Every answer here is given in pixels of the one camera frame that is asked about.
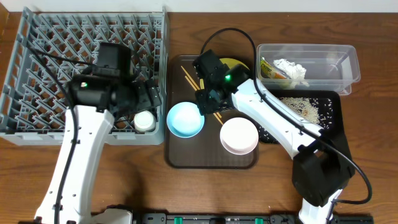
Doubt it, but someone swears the white cup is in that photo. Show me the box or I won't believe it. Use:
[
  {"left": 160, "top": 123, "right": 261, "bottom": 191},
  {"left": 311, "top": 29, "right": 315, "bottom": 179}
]
[{"left": 133, "top": 111, "right": 156, "bottom": 133}]

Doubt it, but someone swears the green snack bar wrapper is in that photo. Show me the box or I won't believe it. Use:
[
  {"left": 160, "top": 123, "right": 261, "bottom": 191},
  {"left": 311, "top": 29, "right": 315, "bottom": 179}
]
[{"left": 260, "top": 57, "right": 290, "bottom": 88}]

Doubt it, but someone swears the white tissue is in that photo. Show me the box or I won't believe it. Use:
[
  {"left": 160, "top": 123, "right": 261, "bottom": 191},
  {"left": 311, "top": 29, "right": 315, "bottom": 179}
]
[{"left": 273, "top": 58, "right": 309, "bottom": 89}]

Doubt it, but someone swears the rice food waste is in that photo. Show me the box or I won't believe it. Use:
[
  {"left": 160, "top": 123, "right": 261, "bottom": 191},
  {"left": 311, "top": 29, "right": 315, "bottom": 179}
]
[{"left": 259, "top": 96, "right": 335, "bottom": 141}]

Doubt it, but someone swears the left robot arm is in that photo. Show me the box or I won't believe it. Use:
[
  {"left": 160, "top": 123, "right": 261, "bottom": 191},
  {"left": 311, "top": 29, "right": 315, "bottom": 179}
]
[{"left": 33, "top": 42, "right": 161, "bottom": 223}]

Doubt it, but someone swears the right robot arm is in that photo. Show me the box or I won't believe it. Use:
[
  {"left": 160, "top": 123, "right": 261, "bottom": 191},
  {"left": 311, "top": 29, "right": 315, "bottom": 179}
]
[{"left": 193, "top": 50, "right": 357, "bottom": 223}]

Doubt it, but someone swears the black waste tray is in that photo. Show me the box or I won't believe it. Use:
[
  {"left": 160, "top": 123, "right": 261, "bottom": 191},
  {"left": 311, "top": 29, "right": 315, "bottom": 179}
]
[{"left": 271, "top": 90, "right": 345, "bottom": 142}]

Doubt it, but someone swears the grey dishwasher rack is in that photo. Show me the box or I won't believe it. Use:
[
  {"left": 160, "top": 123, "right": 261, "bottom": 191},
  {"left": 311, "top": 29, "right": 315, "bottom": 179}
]
[{"left": 1, "top": 8, "right": 169, "bottom": 146}]

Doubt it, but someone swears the wooden chopstick upper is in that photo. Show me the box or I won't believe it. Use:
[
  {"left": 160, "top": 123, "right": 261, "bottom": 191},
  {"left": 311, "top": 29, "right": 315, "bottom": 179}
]
[{"left": 180, "top": 65, "right": 223, "bottom": 119}]

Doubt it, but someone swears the wooden chopstick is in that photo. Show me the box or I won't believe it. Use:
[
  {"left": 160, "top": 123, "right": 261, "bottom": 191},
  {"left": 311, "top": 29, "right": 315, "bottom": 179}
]
[
  {"left": 184, "top": 75, "right": 224, "bottom": 125},
  {"left": 180, "top": 65, "right": 223, "bottom": 119}
]

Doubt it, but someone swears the light blue bowl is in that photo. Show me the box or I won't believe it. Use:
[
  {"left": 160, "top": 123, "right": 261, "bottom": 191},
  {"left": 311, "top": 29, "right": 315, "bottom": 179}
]
[{"left": 166, "top": 101, "right": 205, "bottom": 138}]

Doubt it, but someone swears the wooden chopstick lower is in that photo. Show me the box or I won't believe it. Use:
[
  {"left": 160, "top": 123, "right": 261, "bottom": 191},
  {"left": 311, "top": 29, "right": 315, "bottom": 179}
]
[{"left": 184, "top": 75, "right": 224, "bottom": 125}]

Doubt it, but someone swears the yellow plate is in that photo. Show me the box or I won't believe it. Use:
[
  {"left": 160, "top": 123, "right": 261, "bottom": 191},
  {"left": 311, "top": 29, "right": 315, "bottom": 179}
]
[{"left": 197, "top": 58, "right": 251, "bottom": 93}]

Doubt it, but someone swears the dark brown serving tray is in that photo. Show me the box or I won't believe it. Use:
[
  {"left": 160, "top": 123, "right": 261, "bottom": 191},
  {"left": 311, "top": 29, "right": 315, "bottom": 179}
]
[{"left": 165, "top": 55, "right": 259, "bottom": 169}]

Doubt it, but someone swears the clear plastic bin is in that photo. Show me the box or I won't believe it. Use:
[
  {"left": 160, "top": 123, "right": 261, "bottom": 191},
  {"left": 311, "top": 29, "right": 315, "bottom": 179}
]
[{"left": 257, "top": 44, "right": 361, "bottom": 96}]

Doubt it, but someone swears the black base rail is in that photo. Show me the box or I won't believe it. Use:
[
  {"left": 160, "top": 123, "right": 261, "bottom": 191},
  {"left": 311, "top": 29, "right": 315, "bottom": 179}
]
[{"left": 93, "top": 205, "right": 374, "bottom": 224}]

